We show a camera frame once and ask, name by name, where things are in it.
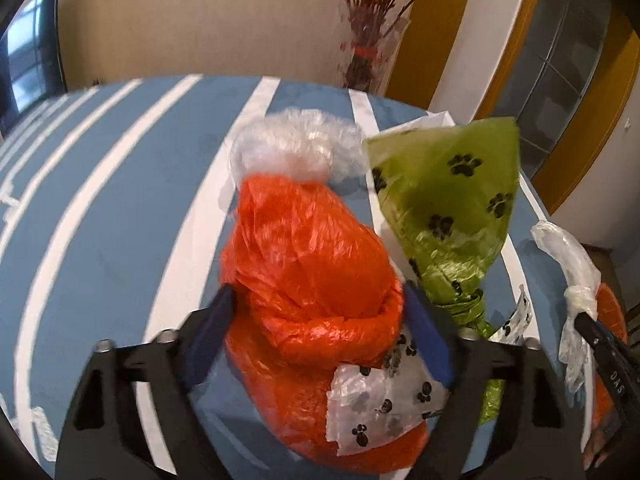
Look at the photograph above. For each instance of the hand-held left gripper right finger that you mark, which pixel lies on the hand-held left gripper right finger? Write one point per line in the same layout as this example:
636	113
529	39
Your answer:
430	332

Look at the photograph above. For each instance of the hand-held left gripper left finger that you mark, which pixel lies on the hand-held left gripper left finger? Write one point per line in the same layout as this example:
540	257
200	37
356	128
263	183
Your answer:
210	332

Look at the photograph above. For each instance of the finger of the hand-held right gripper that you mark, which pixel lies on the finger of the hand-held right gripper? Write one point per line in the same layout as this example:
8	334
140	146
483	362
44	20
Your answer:
612	360

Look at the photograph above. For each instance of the white paw print bag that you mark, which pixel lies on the white paw print bag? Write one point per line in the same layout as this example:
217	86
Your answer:
380	395

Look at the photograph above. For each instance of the white plastic bag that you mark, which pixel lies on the white plastic bag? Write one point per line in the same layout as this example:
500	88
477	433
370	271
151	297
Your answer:
575	260

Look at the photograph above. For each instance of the orange plastic bag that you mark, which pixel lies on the orange plastic bag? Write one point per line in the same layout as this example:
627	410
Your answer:
300	260

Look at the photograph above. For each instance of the green paw print bag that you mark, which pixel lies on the green paw print bag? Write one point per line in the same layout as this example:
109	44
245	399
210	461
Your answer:
450	200

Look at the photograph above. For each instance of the person's right hand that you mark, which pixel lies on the person's right hand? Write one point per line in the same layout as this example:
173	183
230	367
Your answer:
602	447

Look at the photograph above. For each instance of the blue white striped tablecloth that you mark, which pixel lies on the blue white striped tablecloth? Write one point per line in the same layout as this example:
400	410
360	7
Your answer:
125	210

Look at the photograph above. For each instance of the clear crinkled plastic bag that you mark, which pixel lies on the clear crinkled plastic bag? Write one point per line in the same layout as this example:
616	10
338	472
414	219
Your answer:
290	145

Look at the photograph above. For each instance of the clear glass vase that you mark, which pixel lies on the clear glass vase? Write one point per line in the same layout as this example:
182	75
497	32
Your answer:
370	55

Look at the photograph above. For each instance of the wood framed glass door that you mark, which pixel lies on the wood framed glass door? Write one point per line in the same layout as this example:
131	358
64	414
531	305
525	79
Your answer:
560	60

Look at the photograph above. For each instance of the black flat television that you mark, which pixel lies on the black flat television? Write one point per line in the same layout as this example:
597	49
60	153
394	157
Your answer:
30	55

